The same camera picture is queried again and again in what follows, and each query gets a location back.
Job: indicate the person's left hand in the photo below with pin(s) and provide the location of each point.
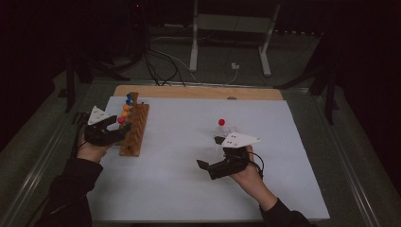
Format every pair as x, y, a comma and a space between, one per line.
91, 153

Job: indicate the person's right hand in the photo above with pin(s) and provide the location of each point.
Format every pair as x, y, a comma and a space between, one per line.
249, 181

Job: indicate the orange cap test tube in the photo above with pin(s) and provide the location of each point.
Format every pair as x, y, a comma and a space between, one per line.
126, 107
125, 114

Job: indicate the white metal stand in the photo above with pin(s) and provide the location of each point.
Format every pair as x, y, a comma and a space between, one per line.
233, 22

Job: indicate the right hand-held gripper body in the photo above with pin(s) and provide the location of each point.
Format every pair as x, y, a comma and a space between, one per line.
239, 139

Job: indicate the white plug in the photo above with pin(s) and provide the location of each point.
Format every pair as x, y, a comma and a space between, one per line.
235, 66

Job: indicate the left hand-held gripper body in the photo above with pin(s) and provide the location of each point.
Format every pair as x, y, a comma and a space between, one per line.
97, 115

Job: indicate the white table mat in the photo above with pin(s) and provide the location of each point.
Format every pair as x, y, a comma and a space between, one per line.
183, 176

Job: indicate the red cap test tube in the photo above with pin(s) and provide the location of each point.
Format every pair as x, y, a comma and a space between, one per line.
221, 122
121, 120

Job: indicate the blue cap test tube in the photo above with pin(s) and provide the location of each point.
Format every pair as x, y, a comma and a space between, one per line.
128, 101
129, 95

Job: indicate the black tripod stand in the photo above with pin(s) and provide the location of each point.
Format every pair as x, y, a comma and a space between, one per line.
329, 101
70, 88

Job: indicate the wooden test tube rack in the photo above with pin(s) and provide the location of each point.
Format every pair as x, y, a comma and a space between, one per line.
138, 132

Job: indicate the dark tower with red light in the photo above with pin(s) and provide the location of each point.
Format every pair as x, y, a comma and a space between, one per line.
137, 19

